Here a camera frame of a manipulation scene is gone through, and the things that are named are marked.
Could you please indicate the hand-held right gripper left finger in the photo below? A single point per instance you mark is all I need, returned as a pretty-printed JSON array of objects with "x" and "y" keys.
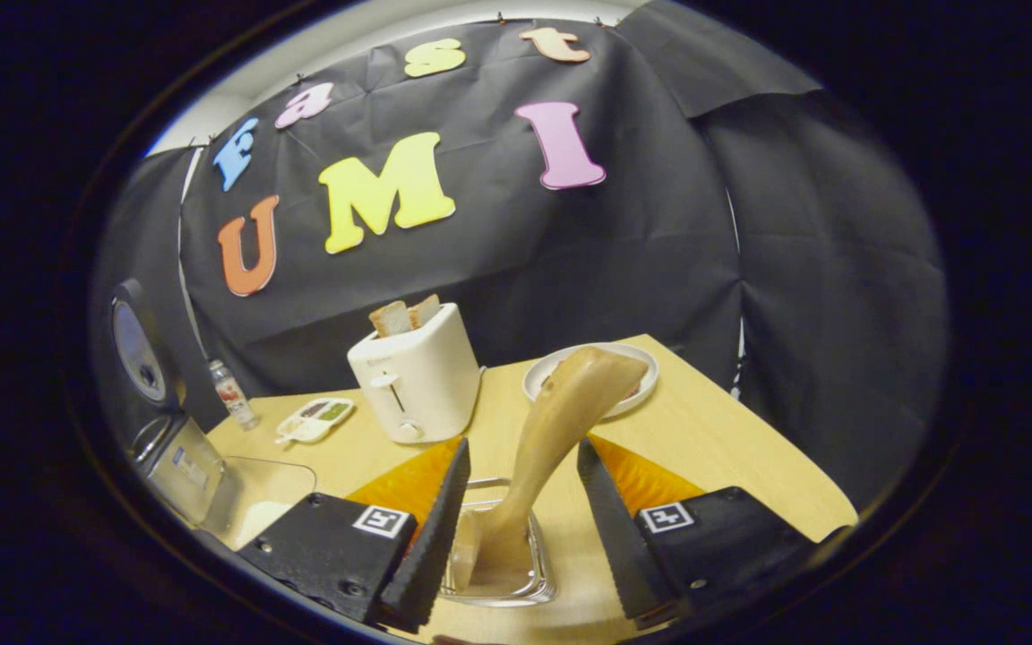
[{"x": 431, "y": 546}]

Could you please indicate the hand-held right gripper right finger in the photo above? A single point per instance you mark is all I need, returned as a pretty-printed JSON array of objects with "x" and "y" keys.
[{"x": 614, "y": 546}]

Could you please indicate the wooden spoon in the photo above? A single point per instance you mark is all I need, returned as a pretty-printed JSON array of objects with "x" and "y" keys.
[{"x": 561, "y": 421}]

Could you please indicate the clear container of white rice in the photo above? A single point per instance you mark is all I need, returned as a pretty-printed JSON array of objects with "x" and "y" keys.
[{"x": 265, "y": 502}]

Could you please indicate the dark grey rice cooker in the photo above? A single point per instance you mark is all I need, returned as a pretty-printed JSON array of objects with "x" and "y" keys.
[{"x": 177, "y": 470}]

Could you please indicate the white toaster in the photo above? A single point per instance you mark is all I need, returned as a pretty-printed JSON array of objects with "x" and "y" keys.
[{"x": 422, "y": 385}]

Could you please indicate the white divided condiment dish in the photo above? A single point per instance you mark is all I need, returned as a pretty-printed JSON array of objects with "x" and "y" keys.
[{"x": 314, "y": 419}]

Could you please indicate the white round plate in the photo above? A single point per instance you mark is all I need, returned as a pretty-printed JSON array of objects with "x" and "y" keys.
[{"x": 543, "y": 372}]

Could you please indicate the small clear bottle red label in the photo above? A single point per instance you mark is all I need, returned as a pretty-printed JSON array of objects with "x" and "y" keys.
[{"x": 234, "y": 396}]

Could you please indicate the black backdrop cloth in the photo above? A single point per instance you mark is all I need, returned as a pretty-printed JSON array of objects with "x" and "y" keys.
[{"x": 641, "y": 269}]

